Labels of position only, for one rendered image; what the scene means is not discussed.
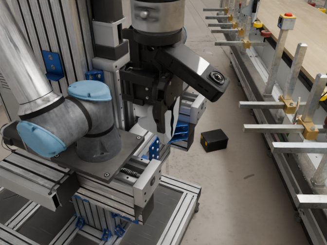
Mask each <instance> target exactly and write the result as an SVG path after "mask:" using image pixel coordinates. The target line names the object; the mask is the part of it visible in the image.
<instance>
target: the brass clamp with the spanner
mask: <svg viewBox="0 0 327 245"><path fill-rule="evenodd" d="M301 116H302V115H299V116H298V117H297V119H298V123H297V124H301V125H303V127H304V128H305V129H304V132H303V133H302V135H303V137H304V138H305V139H306V140H315V139H316V138H317V136H318V133H319V130H318V129H317V128H316V126H315V125H314V123H313V122H312V121H311V122H303V120H302V119H301ZM312 126H314V127H315V131H312V130H310V128H311V127H312Z"/></svg>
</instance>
